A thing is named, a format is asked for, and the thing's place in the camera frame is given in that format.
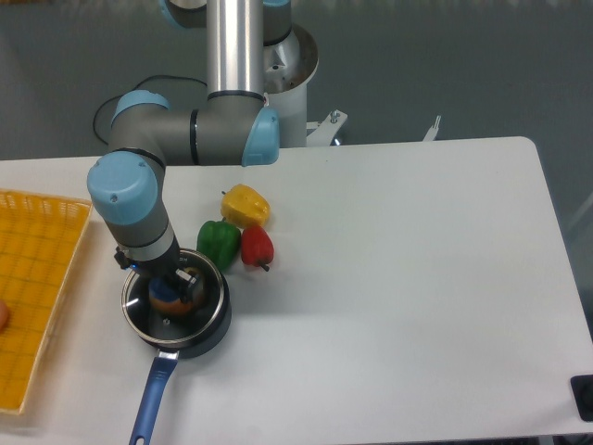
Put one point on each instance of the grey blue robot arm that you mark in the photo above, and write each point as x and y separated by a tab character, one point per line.
236	127

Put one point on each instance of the black device at table edge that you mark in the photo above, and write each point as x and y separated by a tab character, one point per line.
582	386

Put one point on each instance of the glass pot lid blue knob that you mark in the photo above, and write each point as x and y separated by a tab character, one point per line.
190	258

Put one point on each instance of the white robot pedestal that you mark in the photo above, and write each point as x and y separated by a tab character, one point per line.
289	66

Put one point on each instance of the dark pot blue handle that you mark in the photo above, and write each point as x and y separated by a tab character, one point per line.
174	341

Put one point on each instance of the yellow plastic basket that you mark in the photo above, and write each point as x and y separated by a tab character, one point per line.
40	237

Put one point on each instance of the red bell pepper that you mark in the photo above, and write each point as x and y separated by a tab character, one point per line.
257	249

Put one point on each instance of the yellow bell pepper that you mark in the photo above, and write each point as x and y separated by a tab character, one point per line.
244	206

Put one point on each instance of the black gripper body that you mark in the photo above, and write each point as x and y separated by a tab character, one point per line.
152	261

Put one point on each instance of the knotted bread roll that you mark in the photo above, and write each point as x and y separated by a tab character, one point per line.
175	297

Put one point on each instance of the green bell pepper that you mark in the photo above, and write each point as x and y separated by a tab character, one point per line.
219	241

